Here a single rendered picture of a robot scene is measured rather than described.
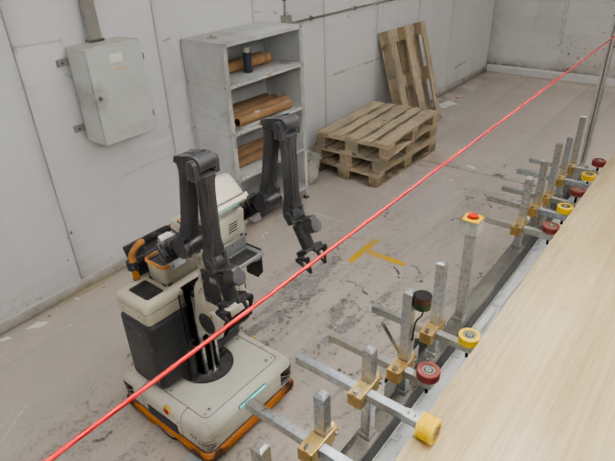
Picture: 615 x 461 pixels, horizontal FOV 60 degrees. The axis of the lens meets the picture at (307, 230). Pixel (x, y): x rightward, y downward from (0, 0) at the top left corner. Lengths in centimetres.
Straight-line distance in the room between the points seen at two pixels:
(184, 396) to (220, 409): 20
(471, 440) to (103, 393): 218
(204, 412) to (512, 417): 143
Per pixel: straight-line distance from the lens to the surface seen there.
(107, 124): 368
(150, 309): 248
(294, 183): 210
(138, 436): 305
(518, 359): 205
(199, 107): 429
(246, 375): 280
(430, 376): 191
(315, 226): 212
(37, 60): 368
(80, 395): 337
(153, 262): 257
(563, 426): 188
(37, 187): 380
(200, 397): 274
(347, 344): 207
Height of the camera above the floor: 225
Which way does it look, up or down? 30 degrees down
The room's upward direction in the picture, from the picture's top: 2 degrees counter-clockwise
